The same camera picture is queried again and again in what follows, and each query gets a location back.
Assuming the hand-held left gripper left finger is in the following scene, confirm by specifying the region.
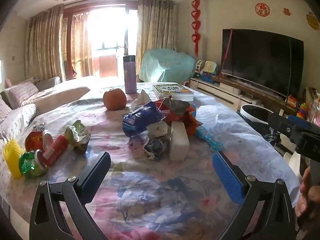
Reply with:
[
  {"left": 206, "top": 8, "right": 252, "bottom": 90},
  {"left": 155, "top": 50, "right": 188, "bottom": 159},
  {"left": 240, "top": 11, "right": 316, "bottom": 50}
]
[{"left": 29, "top": 151, "right": 112, "bottom": 240}]

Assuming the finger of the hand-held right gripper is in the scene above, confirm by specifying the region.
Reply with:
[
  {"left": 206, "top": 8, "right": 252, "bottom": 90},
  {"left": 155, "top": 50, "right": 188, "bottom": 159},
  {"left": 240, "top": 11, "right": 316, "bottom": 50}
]
[
  {"left": 267, "top": 112, "right": 304, "bottom": 143},
  {"left": 287, "top": 114, "right": 320, "bottom": 132}
]

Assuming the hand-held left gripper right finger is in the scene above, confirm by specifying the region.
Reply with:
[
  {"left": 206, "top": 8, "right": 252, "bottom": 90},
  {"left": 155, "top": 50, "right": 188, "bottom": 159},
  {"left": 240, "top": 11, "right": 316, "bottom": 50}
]
[{"left": 212, "top": 151, "right": 297, "bottom": 240}]

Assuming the white rimmed trash bin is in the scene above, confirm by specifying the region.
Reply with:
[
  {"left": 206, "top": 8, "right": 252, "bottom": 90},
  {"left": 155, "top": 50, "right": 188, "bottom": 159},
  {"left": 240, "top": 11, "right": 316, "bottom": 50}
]
[{"left": 236, "top": 104, "right": 283, "bottom": 146}]

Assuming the blue cheese stick wrapper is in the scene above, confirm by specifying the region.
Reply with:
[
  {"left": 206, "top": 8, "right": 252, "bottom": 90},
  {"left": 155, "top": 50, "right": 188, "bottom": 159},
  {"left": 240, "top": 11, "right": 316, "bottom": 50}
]
[{"left": 194, "top": 126, "right": 223, "bottom": 153}]

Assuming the person's right hand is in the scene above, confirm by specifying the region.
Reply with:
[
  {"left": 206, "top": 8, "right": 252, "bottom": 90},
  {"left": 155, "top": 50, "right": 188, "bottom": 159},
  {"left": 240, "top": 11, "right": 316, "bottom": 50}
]
[{"left": 295, "top": 166, "right": 320, "bottom": 218}]

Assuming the clear box pink lid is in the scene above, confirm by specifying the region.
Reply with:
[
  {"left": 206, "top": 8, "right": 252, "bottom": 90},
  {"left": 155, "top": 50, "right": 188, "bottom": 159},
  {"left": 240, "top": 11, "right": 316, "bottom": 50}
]
[{"left": 309, "top": 100, "right": 320, "bottom": 128}]

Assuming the orange toy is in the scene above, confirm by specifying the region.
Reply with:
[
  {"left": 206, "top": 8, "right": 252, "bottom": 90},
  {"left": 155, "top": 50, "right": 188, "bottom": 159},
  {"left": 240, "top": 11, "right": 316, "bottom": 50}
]
[{"left": 286, "top": 94, "right": 299, "bottom": 109}]

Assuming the brown bag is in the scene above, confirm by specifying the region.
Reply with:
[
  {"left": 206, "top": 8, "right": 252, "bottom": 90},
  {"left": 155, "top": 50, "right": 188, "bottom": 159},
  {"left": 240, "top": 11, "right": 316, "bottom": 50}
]
[{"left": 304, "top": 87, "right": 320, "bottom": 105}]

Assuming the white low cabinet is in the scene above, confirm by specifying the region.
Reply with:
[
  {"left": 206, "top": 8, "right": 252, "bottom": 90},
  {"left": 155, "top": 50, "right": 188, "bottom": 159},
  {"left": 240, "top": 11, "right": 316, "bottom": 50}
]
[{"left": 283, "top": 152, "right": 301, "bottom": 178}]

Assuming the green foil wrapper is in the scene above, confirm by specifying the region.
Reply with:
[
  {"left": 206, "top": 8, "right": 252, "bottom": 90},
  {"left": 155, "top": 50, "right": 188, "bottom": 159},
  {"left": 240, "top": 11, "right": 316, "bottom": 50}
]
[{"left": 64, "top": 120, "right": 91, "bottom": 153}]

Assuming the red drink carton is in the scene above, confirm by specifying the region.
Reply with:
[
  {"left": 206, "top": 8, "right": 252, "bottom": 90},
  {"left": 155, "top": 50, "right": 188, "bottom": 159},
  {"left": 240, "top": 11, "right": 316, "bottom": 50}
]
[{"left": 42, "top": 135, "right": 69, "bottom": 167}]

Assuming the silver can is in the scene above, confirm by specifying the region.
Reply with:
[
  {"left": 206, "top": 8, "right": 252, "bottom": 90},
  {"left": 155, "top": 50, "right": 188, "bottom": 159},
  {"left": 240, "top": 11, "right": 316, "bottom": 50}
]
[{"left": 42, "top": 129, "right": 54, "bottom": 151}]

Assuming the green crushed can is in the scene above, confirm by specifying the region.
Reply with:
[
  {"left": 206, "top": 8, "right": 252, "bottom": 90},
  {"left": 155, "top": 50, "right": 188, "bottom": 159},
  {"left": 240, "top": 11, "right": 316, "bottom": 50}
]
[{"left": 18, "top": 149, "right": 49, "bottom": 180}]

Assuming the red orange snack wrapper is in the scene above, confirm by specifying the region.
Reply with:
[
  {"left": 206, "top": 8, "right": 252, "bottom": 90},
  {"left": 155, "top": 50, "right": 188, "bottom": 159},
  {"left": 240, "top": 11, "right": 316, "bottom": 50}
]
[{"left": 155, "top": 100, "right": 201, "bottom": 137}]

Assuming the black television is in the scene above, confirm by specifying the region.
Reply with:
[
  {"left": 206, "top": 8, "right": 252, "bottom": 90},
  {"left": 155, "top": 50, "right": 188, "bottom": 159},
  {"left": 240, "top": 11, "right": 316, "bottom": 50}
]
[{"left": 221, "top": 28, "right": 305, "bottom": 99}]

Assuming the red label can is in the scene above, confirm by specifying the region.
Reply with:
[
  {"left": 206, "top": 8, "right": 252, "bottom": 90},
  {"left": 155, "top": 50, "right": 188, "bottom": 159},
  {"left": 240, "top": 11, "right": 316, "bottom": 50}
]
[{"left": 25, "top": 129, "right": 43, "bottom": 153}]

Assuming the blue crumpled snack bag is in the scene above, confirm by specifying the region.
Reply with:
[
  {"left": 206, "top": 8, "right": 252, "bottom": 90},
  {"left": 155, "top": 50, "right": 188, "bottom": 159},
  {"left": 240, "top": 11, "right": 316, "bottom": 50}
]
[{"left": 122, "top": 101, "right": 164, "bottom": 138}]

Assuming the white television stand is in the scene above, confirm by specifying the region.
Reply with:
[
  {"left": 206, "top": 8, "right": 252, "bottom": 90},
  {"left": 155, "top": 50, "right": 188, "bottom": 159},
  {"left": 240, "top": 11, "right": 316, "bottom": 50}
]
[{"left": 189, "top": 76, "right": 304, "bottom": 155}]

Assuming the white printed paper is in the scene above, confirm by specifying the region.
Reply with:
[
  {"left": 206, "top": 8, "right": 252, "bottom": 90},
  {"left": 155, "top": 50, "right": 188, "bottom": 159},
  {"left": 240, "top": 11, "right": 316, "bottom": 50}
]
[{"left": 147, "top": 123, "right": 169, "bottom": 138}]

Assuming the orange fruit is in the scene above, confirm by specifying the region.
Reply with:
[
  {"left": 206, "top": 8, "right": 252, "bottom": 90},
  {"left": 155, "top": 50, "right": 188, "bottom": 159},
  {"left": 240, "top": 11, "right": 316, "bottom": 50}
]
[{"left": 103, "top": 87, "right": 127, "bottom": 111}]

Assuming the yellow plastic basket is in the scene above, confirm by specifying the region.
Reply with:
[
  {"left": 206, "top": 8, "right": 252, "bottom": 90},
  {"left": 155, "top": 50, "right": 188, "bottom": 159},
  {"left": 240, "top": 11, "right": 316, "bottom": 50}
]
[{"left": 2, "top": 138, "right": 26, "bottom": 180}]

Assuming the blue toy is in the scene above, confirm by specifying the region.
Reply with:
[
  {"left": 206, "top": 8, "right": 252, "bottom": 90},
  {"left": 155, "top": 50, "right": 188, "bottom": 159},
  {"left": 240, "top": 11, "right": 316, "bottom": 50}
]
[{"left": 201, "top": 72, "right": 217, "bottom": 83}]

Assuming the grey foil wrapper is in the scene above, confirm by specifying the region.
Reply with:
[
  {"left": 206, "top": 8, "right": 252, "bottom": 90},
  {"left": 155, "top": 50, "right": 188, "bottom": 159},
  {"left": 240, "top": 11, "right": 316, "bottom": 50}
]
[{"left": 162, "top": 98, "right": 191, "bottom": 116}]

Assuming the white crumpled tissue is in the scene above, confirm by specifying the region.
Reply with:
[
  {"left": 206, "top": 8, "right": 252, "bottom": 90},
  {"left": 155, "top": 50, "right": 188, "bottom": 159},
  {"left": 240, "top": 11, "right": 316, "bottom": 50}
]
[{"left": 131, "top": 89, "right": 152, "bottom": 111}]

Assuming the grey sofa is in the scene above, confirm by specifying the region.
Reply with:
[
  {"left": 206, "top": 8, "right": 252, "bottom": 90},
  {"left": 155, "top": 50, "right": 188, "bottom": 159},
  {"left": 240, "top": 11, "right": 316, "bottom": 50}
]
[{"left": 0, "top": 76, "right": 91, "bottom": 132}]

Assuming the yellow green toy register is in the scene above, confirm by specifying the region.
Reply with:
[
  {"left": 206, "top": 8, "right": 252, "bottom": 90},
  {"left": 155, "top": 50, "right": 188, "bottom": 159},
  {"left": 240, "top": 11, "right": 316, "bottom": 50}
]
[{"left": 202, "top": 60, "right": 219, "bottom": 76}]

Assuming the white red wheel toy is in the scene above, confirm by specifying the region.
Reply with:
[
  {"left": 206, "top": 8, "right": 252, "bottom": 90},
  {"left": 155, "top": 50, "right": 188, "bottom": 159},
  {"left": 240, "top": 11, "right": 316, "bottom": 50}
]
[{"left": 194, "top": 60, "right": 205, "bottom": 78}]

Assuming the gold red figure sticker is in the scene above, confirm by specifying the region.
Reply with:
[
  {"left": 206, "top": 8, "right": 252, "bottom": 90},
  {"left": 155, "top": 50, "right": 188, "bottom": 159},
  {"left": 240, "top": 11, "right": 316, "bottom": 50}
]
[{"left": 306, "top": 12, "right": 320, "bottom": 29}]

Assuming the stack of books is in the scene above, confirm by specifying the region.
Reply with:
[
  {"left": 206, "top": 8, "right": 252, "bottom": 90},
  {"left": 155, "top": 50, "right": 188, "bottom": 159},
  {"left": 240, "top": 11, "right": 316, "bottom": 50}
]
[{"left": 152, "top": 83, "right": 195, "bottom": 102}]

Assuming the purple thermos bottle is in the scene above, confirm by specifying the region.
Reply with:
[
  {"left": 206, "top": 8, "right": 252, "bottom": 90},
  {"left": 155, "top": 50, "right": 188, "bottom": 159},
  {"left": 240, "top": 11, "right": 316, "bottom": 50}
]
[{"left": 123, "top": 55, "right": 137, "bottom": 95}]

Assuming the orange hanging towel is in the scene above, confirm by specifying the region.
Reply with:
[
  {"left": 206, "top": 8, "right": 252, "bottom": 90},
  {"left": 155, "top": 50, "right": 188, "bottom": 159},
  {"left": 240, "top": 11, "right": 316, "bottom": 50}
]
[{"left": 92, "top": 54, "right": 118, "bottom": 78}]

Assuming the pink striped pillow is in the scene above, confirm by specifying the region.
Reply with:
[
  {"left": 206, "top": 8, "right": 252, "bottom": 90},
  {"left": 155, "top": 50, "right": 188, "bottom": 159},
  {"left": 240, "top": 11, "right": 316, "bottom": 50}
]
[{"left": 4, "top": 80, "right": 39, "bottom": 109}]

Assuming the round red paper cutting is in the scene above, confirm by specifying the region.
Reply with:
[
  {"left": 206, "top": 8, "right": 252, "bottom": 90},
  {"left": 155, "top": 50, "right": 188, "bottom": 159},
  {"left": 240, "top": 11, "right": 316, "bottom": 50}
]
[{"left": 255, "top": 2, "right": 271, "bottom": 16}]

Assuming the teal cloth covered furniture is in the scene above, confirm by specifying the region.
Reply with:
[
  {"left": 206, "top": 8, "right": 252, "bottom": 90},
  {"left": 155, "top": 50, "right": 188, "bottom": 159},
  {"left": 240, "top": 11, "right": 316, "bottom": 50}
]
[{"left": 139, "top": 48, "right": 197, "bottom": 83}]

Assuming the thin beige curtain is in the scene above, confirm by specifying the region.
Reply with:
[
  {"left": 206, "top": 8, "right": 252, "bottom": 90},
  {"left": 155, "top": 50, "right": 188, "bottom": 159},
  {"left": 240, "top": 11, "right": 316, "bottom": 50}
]
[{"left": 71, "top": 13, "right": 93, "bottom": 77}]

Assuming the beige patterned curtain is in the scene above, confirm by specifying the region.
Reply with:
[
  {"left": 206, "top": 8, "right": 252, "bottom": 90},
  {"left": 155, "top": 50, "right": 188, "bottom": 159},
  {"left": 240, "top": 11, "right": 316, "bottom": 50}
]
[
  {"left": 24, "top": 4, "right": 64, "bottom": 81},
  {"left": 136, "top": 0, "right": 177, "bottom": 55}
]

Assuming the rainbow ring stacker toy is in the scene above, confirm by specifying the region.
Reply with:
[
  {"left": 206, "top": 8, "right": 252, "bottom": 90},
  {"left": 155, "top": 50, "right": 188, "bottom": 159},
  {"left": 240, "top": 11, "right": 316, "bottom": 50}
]
[{"left": 296, "top": 102, "right": 309, "bottom": 121}]

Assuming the red heart decoration string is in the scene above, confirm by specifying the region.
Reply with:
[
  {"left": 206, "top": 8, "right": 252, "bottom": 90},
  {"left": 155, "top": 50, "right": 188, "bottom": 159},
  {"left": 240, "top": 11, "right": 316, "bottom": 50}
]
[{"left": 190, "top": 0, "right": 202, "bottom": 57}]

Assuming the wooden balcony door frame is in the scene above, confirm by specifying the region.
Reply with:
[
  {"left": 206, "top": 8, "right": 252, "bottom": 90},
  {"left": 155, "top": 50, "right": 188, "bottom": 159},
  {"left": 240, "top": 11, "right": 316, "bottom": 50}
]
[{"left": 63, "top": 3, "right": 138, "bottom": 78}]

